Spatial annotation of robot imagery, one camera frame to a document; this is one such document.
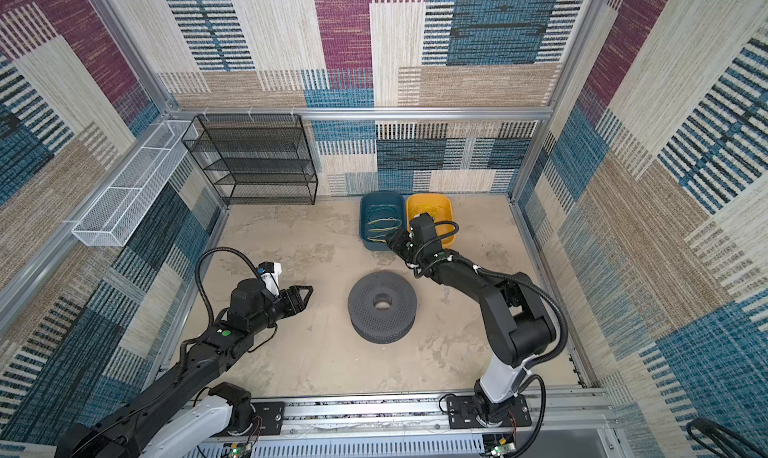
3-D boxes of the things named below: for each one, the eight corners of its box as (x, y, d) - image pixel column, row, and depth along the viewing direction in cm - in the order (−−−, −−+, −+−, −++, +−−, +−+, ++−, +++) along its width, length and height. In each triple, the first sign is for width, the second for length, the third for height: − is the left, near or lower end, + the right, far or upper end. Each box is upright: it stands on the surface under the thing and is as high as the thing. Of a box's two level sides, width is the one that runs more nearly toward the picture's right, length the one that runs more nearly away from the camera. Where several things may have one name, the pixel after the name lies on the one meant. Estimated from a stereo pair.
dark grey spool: (348, 344, 86) (345, 335, 81) (353, 282, 99) (351, 271, 94) (417, 344, 86) (419, 335, 81) (413, 282, 99) (415, 271, 94)
